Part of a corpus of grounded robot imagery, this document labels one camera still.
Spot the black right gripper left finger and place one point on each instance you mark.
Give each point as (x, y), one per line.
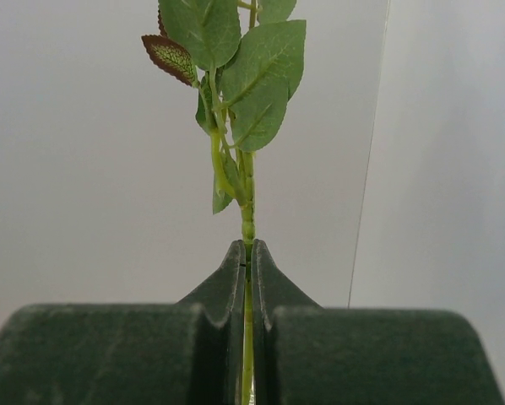
(121, 346)

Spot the pink artificial flower bunch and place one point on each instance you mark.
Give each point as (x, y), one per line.
(245, 59)

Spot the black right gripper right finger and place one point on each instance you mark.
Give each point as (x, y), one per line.
(307, 354)

